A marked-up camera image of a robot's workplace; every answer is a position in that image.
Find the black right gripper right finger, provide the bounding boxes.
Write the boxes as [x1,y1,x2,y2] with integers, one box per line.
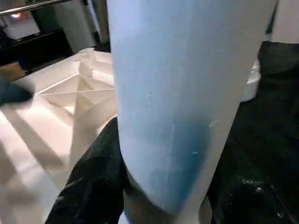
[207,125,299,224]

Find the silver metal rod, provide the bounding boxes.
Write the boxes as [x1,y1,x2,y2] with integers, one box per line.
[0,0,78,17]

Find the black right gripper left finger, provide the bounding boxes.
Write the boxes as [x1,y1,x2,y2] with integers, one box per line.
[44,117,129,224]

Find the white plastic table top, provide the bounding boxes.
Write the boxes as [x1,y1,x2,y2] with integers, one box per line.
[0,47,260,224]

